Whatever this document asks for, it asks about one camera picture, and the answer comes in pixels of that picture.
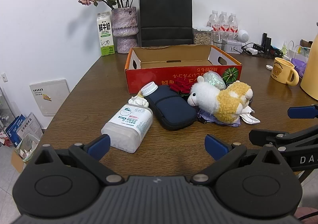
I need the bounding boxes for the small bottle with white cap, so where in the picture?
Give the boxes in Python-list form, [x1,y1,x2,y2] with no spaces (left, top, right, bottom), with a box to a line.
[138,82,159,98]

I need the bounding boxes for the navy zipper case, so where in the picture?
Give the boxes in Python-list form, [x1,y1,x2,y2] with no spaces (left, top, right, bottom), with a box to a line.
[147,85,198,131]

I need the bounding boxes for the white round speaker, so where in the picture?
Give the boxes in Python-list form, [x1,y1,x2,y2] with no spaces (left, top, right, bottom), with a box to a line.
[237,30,249,43]

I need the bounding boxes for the purple plastic bag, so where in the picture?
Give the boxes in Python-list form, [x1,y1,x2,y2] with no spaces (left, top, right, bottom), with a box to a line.
[291,57,308,78]

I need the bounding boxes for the black power strip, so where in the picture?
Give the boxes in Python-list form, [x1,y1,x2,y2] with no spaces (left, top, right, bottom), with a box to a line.
[253,43,284,58]

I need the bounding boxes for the red artificial rose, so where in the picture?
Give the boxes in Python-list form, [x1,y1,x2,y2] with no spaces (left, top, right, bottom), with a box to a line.
[169,77,197,97]

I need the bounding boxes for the yellow kettle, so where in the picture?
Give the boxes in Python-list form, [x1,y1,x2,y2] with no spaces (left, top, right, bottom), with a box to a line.
[300,23,318,101]

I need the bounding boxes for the iridescent plastic bag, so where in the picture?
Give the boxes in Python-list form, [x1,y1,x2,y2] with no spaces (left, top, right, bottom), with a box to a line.
[204,71,226,90]

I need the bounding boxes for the white yellow plush alpaca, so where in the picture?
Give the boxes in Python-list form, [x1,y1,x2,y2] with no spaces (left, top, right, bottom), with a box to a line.
[187,76,254,123]

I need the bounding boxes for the orange red cardboard box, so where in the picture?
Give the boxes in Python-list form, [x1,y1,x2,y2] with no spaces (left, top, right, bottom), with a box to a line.
[124,45,242,94]

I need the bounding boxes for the blue printed bags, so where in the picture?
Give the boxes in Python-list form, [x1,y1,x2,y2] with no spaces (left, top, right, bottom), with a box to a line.
[5,112,41,145]

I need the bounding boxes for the wooden desktop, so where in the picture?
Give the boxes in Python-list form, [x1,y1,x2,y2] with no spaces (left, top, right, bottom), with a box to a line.
[37,49,318,182]

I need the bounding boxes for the black paper bag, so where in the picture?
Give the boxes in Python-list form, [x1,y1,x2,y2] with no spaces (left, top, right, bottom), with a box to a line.
[139,0,193,47]

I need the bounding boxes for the white tissue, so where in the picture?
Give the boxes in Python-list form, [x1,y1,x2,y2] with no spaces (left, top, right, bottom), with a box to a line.
[128,95,149,108]
[239,105,261,124]

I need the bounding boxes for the white printed tin box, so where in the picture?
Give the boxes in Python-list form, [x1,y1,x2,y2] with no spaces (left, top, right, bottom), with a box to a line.
[225,40,245,54]

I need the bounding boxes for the clear seed container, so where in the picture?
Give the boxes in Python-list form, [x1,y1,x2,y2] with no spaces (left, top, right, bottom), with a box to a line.
[193,25,213,46]

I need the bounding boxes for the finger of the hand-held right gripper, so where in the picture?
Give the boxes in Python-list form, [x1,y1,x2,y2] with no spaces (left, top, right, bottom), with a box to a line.
[249,126,318,156]
[287,105,318,119]

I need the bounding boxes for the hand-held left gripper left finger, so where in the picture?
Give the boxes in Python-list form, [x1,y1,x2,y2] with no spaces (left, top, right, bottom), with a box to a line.
[32,135,125,186]

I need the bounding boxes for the cardboard trash box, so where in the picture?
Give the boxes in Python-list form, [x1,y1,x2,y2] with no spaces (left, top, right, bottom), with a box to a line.
[11,134,41,173]

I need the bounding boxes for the clear glass cup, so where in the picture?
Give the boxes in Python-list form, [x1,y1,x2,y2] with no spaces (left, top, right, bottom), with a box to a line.
[212,31,229,50]

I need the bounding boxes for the black power adapter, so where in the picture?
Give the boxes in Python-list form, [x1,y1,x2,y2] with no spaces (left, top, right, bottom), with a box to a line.
[261,33,273,52]

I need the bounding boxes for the red label water bottle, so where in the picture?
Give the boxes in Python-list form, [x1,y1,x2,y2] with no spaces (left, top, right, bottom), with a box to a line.
[227,13,239,34]
[207,10,221,32]
[219,11,229,32]

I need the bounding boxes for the green white milk carton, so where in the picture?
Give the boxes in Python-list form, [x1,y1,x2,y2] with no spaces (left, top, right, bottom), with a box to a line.
[96,12,115,57]

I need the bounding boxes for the purple fabric pouch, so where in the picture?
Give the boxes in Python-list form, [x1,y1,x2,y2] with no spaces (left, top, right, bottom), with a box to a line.
[197,111,241,127]

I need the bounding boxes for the purple marbled vase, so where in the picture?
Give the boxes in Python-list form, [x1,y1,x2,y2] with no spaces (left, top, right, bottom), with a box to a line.
[111,7,139,54]

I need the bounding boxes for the yellow bear mug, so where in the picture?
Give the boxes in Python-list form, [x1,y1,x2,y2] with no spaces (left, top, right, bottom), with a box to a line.
[273,57,300,86]

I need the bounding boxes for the clear storage rack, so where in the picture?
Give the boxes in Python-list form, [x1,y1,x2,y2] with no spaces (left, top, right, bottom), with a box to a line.
[0,87,16,140]

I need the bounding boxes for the white cotton swab jar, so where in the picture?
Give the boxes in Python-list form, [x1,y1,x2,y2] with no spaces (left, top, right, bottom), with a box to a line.
[101,104,153,153]

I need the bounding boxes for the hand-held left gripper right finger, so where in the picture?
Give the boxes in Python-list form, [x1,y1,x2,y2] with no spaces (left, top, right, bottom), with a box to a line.
[191,134,286,186]

